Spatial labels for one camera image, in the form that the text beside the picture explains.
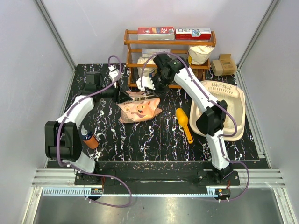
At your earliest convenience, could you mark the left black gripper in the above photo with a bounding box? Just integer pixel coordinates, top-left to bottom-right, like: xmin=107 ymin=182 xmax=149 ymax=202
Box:
xmin=97 ymin=79 xmax=132 ymax=104

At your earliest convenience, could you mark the pink cat litter bag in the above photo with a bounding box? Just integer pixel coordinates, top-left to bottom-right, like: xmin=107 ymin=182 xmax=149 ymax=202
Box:
xmin=117 ymin=91 xmax=162 ymax=124

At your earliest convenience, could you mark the yellow plastic litter scoop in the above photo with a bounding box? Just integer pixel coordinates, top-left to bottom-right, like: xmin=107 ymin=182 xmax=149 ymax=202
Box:
xmin=176 ymin=108 xmax=193 ymax=144

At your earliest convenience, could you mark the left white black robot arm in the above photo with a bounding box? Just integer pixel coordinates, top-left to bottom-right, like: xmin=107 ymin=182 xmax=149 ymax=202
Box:
xmin=45 ymin=69 xmax=131 ymax=185

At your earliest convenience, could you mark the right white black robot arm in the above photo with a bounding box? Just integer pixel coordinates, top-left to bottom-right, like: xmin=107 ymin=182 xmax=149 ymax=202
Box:
xmin=153 ymin=52 xmax=233 ymax=185

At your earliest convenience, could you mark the silver box middle shelf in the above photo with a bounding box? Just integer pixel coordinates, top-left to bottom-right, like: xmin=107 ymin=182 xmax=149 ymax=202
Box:
xmin=142 ymin=48 xmax=171 ymax=58

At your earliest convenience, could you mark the dark brown box under shelf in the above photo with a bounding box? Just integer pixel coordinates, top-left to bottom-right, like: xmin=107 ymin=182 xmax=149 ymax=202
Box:
xmin=192 ymin=69 xmax=206 ymax=81

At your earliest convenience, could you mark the red silver box left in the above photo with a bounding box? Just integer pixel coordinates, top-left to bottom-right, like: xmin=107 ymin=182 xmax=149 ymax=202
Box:
xmin=137 ymin=27 xmax=175 ymax=40

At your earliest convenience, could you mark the red white box right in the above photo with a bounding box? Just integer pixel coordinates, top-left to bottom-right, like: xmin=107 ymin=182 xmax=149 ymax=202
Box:
xmin=175 ymin=28 xmax=212 ymax=40

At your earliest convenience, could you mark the beige litter box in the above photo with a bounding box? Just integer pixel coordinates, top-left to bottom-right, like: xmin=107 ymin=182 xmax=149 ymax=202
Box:
xmin=201 ymin=80 xmax=245 ymax=141

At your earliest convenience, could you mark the white bag lower shelf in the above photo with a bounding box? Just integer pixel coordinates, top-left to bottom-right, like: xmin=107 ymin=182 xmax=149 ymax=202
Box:
xmin=137 ymin=57 xmax=156 ymax=77

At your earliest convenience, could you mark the white paper bag on shelf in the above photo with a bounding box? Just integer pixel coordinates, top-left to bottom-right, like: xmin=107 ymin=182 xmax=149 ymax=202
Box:
xmin=187 ymin=45 xmax=214 ymax=65

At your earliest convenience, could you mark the orange spray bottle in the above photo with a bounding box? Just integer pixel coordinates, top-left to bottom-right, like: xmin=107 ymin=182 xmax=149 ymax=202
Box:
xmin=81 ymin=125 xmax=99 ymax=150

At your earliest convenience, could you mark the wooden shelf rack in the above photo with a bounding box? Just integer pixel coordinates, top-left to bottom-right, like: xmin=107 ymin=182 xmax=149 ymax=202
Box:
xmin=124 ymin=29 xmax=216 ymax=87

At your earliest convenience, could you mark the brown cardboard boxes right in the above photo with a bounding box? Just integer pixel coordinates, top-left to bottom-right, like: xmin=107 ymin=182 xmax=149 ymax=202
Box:
xmin=211 ymin=54 xmax=237 ymax=76

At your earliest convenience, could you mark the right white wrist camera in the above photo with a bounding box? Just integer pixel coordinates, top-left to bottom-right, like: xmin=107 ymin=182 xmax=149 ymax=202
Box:
xmin=136 ymin=77 xmax=155 ymax=91

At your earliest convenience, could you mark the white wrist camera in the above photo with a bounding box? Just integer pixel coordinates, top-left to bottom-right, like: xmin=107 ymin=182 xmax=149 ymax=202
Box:
xmin=136 ymin=77 xmax=155 ymax=91
xmin=108 ymin=65 xmax=122 ymax=83

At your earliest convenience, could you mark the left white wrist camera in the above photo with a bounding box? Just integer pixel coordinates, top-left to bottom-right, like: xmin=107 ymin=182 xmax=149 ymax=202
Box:
xmin=108 ymin=65 xmax=122 ymax=83

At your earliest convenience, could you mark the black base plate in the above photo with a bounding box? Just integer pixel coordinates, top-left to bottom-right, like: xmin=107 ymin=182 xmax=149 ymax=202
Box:
xmin=74 ymin=161 xmax=241 ymax=186

